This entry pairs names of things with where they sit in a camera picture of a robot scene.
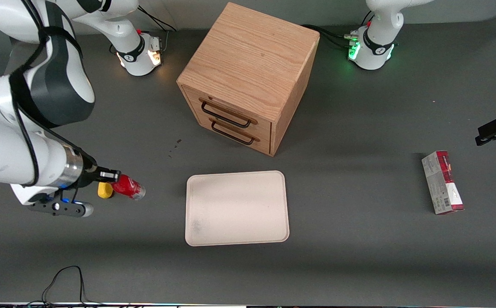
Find black cable at right arm base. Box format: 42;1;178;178
137;4;177;33

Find black cable along right arm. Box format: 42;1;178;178
9;0;103;189

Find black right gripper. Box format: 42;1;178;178
76;155;121;189

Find thin black looped cable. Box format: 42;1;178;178
26;265;103;308

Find black cables at left arm base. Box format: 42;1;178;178
301;24;360;49

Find wooden two-drawer cabinet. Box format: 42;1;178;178
176;2;320;157

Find wooden drawer front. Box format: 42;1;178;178
182;85;273;134
196;115;272;155

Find red plaid cardboard box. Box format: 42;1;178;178
421;150;465;215

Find red coke bottle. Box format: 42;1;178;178
111;174;146;201

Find black wire drawer handle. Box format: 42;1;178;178
209;117;260;146
199;98;258;129

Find beige rectangular tray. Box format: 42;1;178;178
185;170;290;247

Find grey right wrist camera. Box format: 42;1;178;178
29;200;94;218

